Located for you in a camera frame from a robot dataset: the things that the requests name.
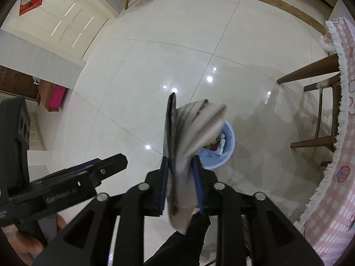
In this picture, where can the pink box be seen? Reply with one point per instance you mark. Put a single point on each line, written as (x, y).
(56, 98)

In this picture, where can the white door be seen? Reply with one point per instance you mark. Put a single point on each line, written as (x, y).
(55, 13)

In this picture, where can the red wrapper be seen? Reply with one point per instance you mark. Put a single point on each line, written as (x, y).
(212, 145)

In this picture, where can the wooden table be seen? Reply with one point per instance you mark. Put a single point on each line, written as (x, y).
(305, 70)

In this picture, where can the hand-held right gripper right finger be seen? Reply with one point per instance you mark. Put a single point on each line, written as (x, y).
(198, 184)

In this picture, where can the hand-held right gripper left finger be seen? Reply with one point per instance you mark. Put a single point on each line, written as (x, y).
(164, 184)

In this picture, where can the blue plastic bin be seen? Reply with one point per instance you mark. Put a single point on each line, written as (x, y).
(228, 144)

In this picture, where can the wooden cabinet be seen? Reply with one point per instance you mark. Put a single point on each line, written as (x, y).
(16, 81)

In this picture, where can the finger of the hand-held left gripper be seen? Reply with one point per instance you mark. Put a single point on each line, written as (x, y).
(111, 165)
(86, 164)

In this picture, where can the red square door poster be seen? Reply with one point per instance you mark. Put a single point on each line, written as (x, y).
(31, 0)

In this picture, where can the white wrapper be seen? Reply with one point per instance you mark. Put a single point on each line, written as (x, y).
(222, 144)

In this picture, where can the wooden chair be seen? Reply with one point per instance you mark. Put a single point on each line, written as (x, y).
(319, 116)

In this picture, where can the person's dark clothing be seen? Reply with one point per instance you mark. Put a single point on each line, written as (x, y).
(188, 241)

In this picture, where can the pink checked tablecloth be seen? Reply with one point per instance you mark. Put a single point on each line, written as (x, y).
(332, 227)

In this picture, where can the silver foil packet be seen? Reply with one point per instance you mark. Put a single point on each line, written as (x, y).
(194, 133)

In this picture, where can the person's left hand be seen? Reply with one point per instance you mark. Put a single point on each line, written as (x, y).
(27, 248)

